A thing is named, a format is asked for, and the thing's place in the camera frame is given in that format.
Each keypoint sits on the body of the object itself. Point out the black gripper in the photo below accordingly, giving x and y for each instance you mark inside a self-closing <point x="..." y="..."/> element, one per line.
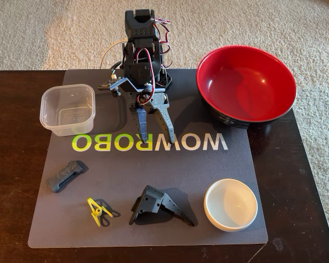
<point x="159" y="105"/>

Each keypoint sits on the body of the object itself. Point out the dark gray printed gripper part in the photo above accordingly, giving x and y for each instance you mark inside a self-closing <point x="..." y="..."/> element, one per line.
<point x="152" y="201"/>

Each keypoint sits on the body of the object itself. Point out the clear plastic container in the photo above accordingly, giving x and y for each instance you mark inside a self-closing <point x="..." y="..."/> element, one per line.
<point x="68" y="109"/>

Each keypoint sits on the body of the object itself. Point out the dark gray slotted printed block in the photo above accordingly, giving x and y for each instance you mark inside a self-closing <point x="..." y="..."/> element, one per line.
<point x="61" y="175"/>

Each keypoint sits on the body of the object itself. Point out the small white ceramic bowl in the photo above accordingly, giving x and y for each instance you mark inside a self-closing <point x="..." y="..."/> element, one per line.
<point x="230" y="205"/>

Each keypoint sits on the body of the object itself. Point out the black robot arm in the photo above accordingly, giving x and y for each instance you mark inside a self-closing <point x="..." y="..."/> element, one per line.
<point x="139" y="30"/>

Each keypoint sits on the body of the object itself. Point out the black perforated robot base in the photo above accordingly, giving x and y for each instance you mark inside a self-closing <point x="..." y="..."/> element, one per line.
<point x="165" y="80"/>

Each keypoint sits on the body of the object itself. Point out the red bowl with black outside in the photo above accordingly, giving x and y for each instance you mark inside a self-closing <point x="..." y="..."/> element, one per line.
<point x="246" y="82"/>

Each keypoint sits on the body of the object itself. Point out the gray WOWROBO mat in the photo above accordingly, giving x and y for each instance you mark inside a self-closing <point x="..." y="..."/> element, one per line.
<point x="142" y="170"/>

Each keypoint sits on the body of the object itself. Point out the blue camera mount bracket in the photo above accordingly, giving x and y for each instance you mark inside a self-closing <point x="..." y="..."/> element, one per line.
<point x="130" y="85"/>

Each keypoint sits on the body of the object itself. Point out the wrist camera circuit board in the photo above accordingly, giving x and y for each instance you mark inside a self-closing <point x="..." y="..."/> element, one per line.
<point x="109" y="83"/>

